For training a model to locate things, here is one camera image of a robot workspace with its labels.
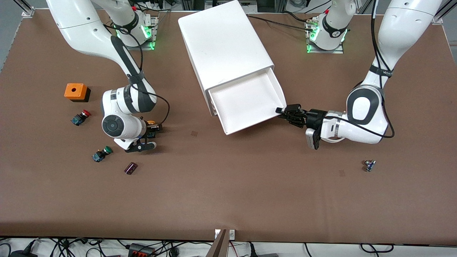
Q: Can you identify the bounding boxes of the white drawer cabinet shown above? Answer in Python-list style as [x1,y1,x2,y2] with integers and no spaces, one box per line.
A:
[178,0,275,116]

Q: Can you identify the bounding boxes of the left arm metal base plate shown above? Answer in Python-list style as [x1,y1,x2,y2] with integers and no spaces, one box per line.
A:
[306,18,345,54]

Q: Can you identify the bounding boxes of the green push button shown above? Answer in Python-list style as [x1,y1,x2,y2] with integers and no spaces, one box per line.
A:
[92,146,113,163]

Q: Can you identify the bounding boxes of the black right arm strap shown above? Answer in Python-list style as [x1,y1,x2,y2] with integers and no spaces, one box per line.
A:
[127,71,145,85]

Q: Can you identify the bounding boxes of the black arm strap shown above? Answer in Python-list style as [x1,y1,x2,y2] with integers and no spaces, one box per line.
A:
[127,71,145,85]
[370,65,393,78]

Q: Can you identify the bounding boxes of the black orange power strip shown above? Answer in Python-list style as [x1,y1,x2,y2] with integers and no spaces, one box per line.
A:
[128,243,156,257]

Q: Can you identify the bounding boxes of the black looped cable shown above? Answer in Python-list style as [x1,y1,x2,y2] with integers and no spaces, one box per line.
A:
[360,243,394,253]

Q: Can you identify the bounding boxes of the black left arm strap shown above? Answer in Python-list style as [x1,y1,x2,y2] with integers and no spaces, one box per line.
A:
[370,65,393,78]

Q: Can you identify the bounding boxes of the black cable across table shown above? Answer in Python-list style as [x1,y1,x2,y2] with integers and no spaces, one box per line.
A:
[246,14,315,31]

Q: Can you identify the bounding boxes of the black cable tangle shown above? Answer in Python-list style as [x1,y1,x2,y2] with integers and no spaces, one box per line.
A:
[156,241,215,257]

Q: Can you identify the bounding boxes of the black power adapter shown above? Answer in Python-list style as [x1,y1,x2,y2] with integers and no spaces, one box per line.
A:
[9,240,38,257]

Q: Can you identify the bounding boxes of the red push button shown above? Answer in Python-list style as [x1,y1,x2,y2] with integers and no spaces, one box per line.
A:
[71,110,91,126]

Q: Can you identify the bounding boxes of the tan wooden post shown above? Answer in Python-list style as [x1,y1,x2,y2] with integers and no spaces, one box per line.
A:
[206,229,229,257]

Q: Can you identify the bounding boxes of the orange button enclosure box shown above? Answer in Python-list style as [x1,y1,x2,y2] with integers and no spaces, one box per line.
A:
[64,83,91,102]

